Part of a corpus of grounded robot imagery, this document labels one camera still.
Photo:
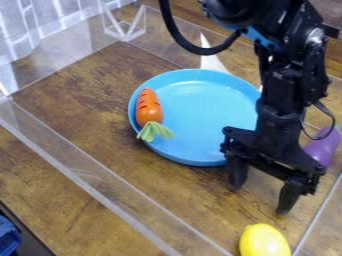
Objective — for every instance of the blue object at corner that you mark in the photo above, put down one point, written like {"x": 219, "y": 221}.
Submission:
{"x": 9, "y": 237}

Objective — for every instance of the orange toy carrot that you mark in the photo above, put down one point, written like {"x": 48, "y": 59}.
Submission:
{"x": 148, "y": 115}

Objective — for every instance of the purple toy eggplant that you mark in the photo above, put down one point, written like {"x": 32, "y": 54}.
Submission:
{"x": 322, "y": 149}

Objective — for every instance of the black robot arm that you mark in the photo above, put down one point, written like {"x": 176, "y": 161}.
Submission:
{"x": 286, "y": 29}

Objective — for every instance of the clear acrylic enclosure wall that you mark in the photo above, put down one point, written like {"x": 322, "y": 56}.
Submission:
{"x": 74, "y": 57}

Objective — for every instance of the yellow toy lemon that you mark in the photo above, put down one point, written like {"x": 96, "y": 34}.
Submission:
{"x": 262, "y": 240}

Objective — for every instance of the blue plastic plate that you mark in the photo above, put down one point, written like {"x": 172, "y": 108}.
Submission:
{"x": 202, "y": 101}

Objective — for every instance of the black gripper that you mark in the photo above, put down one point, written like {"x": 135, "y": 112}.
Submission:
{"x": 270, "y": 148}

